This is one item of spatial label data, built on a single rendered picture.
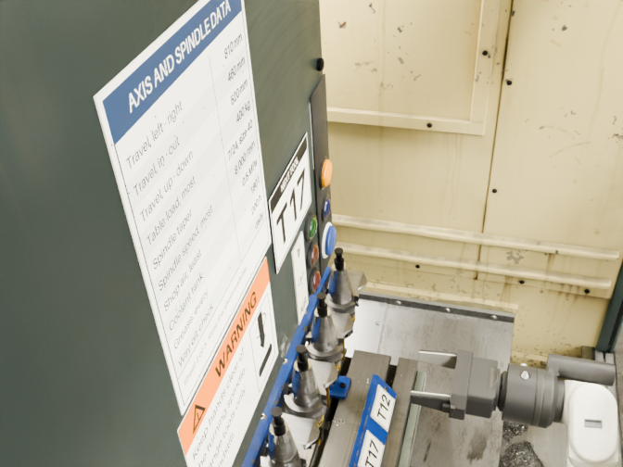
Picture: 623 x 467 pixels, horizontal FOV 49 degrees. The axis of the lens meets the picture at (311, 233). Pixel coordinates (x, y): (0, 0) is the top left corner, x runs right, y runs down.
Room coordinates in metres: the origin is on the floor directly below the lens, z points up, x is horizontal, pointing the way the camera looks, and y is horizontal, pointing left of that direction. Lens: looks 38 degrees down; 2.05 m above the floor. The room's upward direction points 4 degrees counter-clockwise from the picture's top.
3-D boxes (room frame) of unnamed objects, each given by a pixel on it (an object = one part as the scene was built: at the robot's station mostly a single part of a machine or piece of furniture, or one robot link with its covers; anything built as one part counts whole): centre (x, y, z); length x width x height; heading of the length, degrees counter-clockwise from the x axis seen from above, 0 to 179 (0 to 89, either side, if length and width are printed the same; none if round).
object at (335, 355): (0.76, -0.01, 1.21); 0.06 x 0.06 x 0.03
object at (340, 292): (0.87, -0.04, 1.26); 0.04 x 0.04 x 0.07
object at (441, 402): (0.66, -0.16, 1.18); 0.06 x 0.02 x 0.03; 72
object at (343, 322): (0.81, -0.03, 1.21); 0.07 x 0.05 x 0.01; 72
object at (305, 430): (0.60, 0.04, 1.21); 0.07 x 0.05 x 0.01; 72
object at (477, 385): (0.68, -0.27, 1.18); 0.13 x 0.12 x 0.10; 162
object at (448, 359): (0.75, -0.19, 1.18); 0.06 x 0.02 x 0.03; 72
